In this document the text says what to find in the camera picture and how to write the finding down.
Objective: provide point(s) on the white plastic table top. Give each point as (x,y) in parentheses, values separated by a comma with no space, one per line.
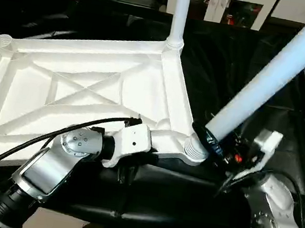
(71,79)

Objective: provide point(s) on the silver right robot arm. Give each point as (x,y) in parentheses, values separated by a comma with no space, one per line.
(272,218)

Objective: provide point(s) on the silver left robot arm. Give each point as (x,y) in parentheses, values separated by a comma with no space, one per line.
(46,172)

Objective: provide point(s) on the black work mat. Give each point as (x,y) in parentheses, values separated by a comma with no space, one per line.
(219,89)

